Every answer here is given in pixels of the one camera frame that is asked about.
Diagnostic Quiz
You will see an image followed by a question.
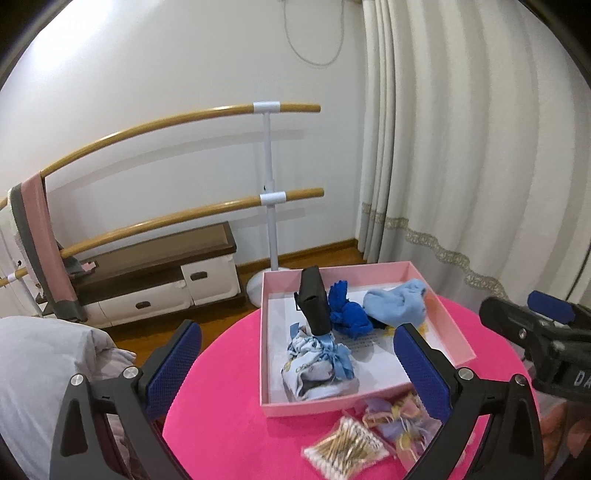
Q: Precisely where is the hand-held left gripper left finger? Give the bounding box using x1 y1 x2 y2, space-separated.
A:
48 319 202 480

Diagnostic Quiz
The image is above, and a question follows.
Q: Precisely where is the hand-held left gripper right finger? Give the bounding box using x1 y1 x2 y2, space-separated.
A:
393 323 541 480

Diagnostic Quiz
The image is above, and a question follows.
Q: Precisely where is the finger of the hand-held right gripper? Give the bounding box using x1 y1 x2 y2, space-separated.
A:
527 291 591 324
479 296 578 347

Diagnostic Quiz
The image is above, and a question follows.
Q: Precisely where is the light blue cloth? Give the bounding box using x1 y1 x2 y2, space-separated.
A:
363 279 428 333

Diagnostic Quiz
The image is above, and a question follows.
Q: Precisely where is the dark blue knit cloth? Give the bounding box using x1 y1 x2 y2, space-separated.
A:
328 280 374 341

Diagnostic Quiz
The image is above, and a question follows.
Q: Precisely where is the pink cardboard box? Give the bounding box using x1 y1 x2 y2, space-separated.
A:
259 261 476 418

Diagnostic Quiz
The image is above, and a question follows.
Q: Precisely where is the blue printed cloth bundle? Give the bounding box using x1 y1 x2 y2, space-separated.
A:
280 323 360 400

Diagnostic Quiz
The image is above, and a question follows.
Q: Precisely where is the black pouch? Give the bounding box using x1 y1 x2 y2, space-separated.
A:
294 267 334 336

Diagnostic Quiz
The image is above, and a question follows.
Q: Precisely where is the person's right hand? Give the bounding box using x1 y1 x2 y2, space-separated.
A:
538 397 591 444

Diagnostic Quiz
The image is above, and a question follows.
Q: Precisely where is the round pink table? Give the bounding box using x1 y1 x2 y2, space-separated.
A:
161 291 541 480

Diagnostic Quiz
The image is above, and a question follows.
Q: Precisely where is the brown white low cabinet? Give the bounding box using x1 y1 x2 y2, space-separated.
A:
69 222 245 328

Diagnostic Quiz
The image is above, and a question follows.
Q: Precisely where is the clear bag of cotton swabs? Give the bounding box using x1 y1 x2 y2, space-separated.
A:
301 415 391 476

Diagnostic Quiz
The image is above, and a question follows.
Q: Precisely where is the small pink grey object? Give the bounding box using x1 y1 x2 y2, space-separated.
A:
65 258 100 278

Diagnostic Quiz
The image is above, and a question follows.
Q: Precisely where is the white bed duvet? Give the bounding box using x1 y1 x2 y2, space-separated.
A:
0 316 137 480

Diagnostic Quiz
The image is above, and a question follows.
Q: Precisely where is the pink grey towel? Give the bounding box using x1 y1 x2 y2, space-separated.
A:
8 174 88 322

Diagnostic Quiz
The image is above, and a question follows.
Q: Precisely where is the cream curtain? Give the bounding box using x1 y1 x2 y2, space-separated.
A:
358 0 591 324

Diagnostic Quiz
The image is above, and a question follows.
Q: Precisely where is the wooden ballet barre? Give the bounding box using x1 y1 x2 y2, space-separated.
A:
0 100 325 319

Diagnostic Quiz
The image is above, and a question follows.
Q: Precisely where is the clear bag of hair ties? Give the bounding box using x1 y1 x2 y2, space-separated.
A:
355 392 439 469

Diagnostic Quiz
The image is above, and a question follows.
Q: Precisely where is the white power cable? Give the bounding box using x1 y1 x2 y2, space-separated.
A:
281 0 347 65

